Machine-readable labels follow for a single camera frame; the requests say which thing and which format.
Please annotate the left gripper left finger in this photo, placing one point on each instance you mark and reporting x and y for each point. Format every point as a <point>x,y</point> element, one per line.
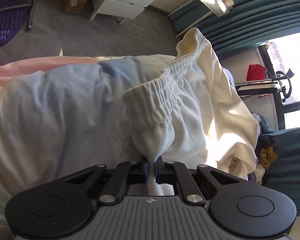
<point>119,180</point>

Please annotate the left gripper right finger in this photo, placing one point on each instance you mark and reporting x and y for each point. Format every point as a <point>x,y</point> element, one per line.
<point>178,175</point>

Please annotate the pile of clothes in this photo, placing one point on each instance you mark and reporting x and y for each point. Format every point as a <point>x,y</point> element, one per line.
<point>264,150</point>

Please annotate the pink white bed duvet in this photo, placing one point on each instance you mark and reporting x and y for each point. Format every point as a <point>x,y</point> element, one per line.
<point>58,122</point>

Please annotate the teal curtain near corner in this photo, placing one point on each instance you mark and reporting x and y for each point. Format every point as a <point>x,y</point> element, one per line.
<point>284,174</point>

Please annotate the red bag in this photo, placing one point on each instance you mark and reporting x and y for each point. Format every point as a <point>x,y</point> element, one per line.
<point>256,72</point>

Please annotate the dark framed window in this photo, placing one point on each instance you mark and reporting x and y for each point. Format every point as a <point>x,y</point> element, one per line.
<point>281,56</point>

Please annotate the teal curtain near desk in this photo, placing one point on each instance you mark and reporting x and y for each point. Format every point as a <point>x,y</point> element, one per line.
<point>250,23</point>

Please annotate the folding trolley metal frame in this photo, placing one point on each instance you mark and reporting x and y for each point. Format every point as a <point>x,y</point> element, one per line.
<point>267,87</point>

